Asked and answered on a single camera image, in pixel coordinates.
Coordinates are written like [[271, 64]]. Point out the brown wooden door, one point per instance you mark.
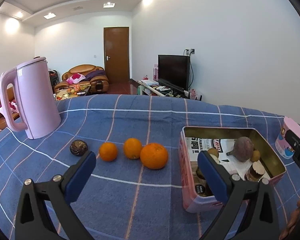
[[116, 54]]

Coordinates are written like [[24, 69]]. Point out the pink electric kettle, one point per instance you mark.
[[34, 98]]

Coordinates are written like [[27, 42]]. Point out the cluttered coffee table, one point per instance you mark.
[[72, 92]]

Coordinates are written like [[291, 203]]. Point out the purple round passion fruit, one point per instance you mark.
[[243, 149]]

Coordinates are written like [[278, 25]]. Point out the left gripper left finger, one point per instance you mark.
[[33, 220]]

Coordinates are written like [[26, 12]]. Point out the black television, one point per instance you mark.
[[174, 70]]

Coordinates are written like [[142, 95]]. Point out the pink cartoon cup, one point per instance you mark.
[[284, 142]]

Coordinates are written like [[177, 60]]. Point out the stack of brown round cakes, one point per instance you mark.
[[255, 172]]

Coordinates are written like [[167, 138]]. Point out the black chair with clothes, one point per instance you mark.
[[54, 78]]

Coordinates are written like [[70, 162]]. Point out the pink metal tin box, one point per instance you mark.
[[197, 195]]

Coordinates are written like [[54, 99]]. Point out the white tv stand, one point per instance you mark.
[[152, 88]]

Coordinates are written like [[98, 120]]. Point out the dark wrinkled passion fruit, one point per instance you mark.
[[78, 148]]

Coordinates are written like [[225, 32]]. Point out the blue plaid tablecloth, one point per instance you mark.
[[138, 195]]

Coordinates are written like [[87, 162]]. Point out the small orange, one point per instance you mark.
[[132, 148], [108, 151]]

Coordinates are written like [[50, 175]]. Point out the large orange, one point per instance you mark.
[[154, 156]]

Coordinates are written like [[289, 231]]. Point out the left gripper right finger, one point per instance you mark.
[[260, 219]]

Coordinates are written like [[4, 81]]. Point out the brown leather sofa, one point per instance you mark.
[[85, 74]]

